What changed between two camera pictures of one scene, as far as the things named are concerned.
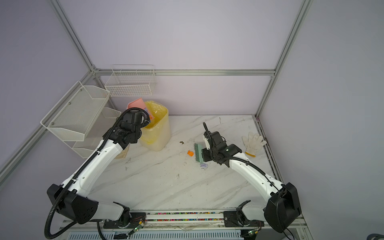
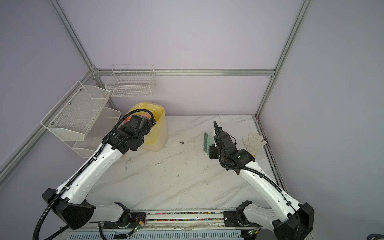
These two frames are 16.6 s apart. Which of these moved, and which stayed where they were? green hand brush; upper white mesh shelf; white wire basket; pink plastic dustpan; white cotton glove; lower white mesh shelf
Moved: green hand brush; pink plastic dustpan
Stayed: lower white mesh shelf; white cotton glove; upper white mesh shelf; white wire basket
